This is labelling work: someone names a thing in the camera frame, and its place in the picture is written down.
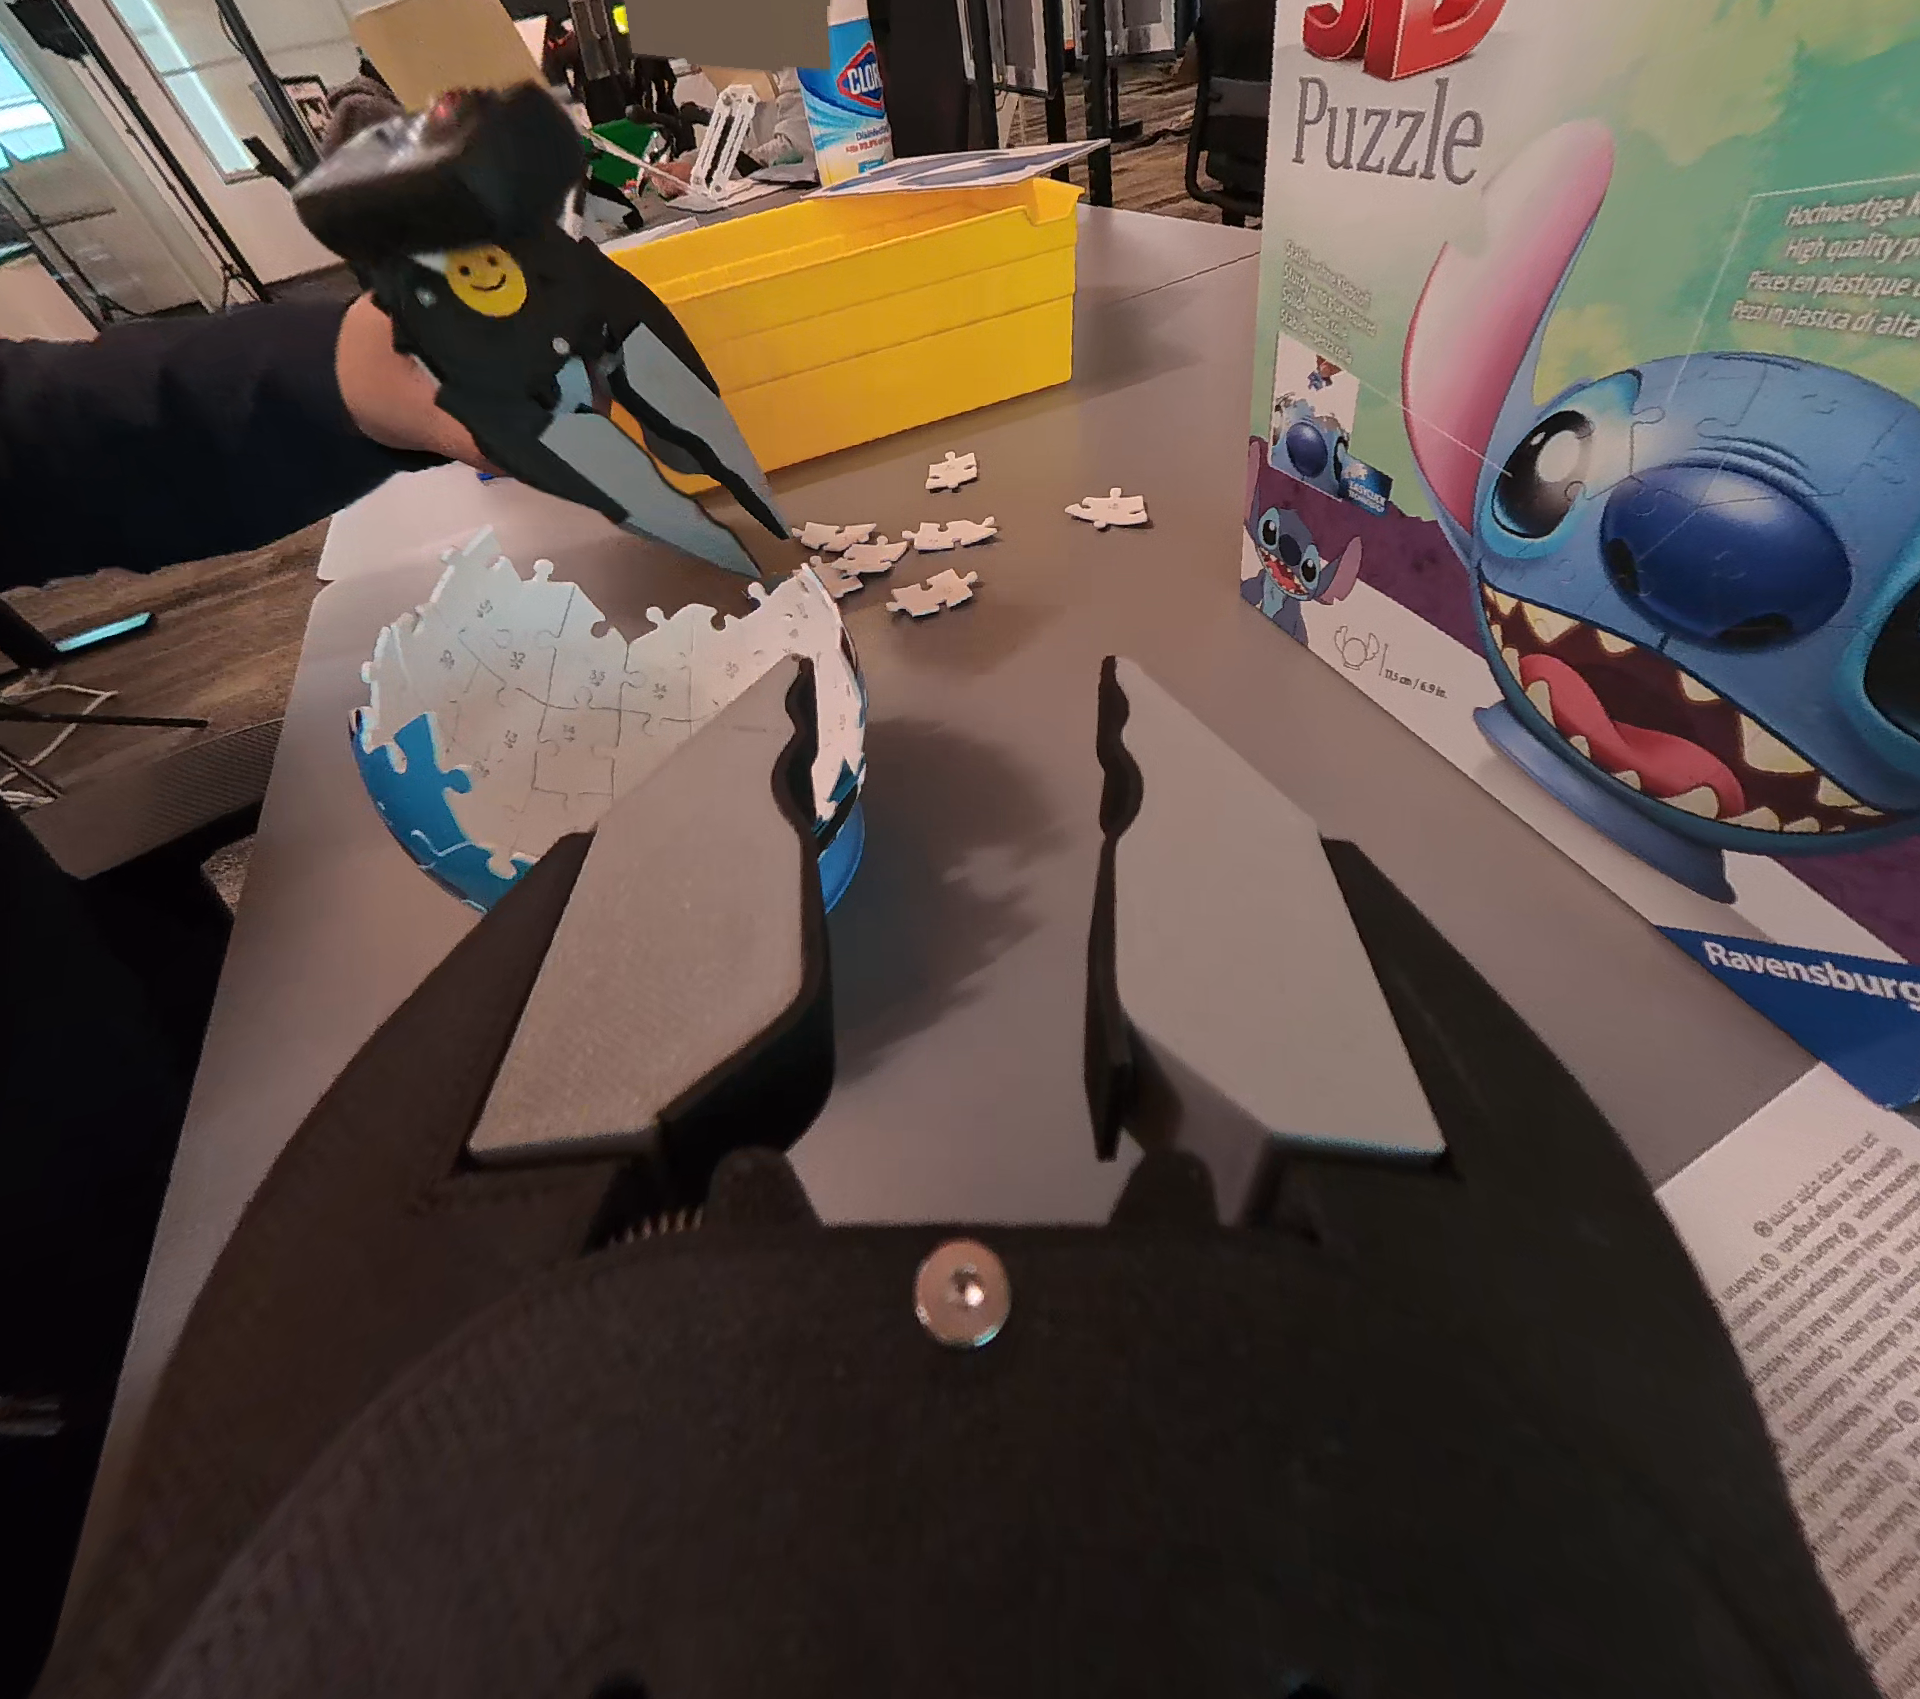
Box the person's left forearm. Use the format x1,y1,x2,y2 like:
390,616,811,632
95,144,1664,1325
0,296,371,592

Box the white instruction sheet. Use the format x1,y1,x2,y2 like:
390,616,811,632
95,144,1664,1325
1657,1099,1920,1699

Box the yellow plastic bin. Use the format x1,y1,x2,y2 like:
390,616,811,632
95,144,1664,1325
601,176,1087,498

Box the blue and white printed sheet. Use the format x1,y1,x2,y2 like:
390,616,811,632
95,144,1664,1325
816,140,1113,198

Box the black stand pole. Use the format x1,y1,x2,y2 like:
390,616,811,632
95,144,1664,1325
1069,0,1122,208

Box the white plastic stand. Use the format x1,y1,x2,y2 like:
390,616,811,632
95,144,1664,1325
682,84,769,202

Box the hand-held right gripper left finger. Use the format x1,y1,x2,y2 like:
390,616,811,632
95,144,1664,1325
465,656,839,1197

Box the wipes canister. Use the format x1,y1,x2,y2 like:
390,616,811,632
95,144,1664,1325
794,0,901,190

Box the person's left hand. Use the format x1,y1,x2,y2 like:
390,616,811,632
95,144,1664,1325
337,294,486,474

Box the cartoon puzzle box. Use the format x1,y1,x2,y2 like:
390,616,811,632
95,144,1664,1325
1238,0,1920,1113

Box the person's dark clothing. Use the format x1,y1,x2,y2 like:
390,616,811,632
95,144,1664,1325
0,800,235,1699

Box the tan chair back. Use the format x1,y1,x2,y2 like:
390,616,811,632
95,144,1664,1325
352,0,550,104

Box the white puzzle pieces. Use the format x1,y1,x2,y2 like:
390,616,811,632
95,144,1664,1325
786,452,1158,622

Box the black office chair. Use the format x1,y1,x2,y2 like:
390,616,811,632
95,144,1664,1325
1184,0,1287,226

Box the half-built blue puzzle ball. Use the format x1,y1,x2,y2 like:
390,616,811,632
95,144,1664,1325
348,526,873,917

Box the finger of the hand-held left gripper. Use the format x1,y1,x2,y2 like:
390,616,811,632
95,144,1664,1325
532,406,770,580
597,242,794,544

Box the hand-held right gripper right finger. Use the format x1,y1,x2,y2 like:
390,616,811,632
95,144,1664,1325
1082,654,1452,1223

